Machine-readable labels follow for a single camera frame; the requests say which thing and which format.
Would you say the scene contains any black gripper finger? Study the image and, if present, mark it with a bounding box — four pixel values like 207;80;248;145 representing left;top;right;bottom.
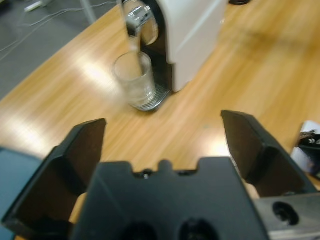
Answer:
220;109;318;199
1;117;107;235

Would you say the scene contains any clear drinking glass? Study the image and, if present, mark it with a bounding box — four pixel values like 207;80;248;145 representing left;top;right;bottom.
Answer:
113;52;156;108

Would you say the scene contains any white capsule coffee machine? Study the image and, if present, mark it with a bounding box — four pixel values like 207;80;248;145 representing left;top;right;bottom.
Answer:
121;0;227;93

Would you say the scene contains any silver drip tray grille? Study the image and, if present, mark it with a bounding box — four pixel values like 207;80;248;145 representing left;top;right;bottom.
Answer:
128;83;171;112

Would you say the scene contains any centre grey mount plate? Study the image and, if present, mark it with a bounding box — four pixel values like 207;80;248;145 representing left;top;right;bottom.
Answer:
291;120;320;181

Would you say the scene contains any white metal frame leg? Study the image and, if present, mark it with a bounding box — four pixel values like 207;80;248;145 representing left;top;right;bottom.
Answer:
81;0;98;25

